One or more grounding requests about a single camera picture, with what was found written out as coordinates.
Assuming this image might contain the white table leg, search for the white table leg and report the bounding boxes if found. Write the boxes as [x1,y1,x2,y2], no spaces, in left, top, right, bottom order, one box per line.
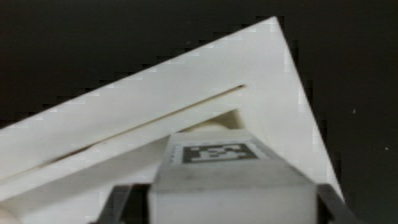
[149,130,316,224]

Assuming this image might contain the white square table top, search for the white square table top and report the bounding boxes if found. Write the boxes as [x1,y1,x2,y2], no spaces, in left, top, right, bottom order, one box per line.
[0,99,257,224]

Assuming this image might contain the white U-shaped fence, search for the white U-shaped fence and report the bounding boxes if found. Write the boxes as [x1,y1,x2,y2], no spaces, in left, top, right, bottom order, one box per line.
[0,18,337,201]

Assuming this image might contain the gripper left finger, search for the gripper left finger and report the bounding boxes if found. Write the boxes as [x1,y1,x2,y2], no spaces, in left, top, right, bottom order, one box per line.
[88,183,149,224]

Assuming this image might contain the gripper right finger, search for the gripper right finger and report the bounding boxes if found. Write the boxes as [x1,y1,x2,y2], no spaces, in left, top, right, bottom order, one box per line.
[316,184,362,224]

